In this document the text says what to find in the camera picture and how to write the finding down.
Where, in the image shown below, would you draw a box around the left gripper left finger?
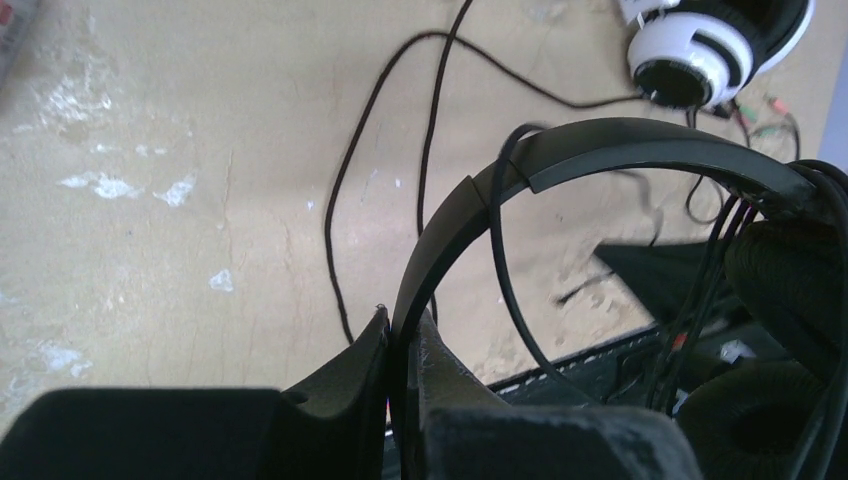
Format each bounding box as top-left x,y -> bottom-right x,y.
1,306 -> 389,479

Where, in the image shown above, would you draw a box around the white and black headphones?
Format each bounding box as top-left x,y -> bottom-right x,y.
619,0 -> 816,110

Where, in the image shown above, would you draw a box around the small red object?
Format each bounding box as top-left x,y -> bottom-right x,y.
1,0 -> 41,86

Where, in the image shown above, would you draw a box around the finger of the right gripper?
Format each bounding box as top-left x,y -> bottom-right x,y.
593,241 -> 707,325

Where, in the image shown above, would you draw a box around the black headphones with cable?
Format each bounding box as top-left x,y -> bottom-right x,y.
322,0 -> 848,480

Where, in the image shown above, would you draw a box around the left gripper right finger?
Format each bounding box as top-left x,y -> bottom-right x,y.
405,312 -> 702,479

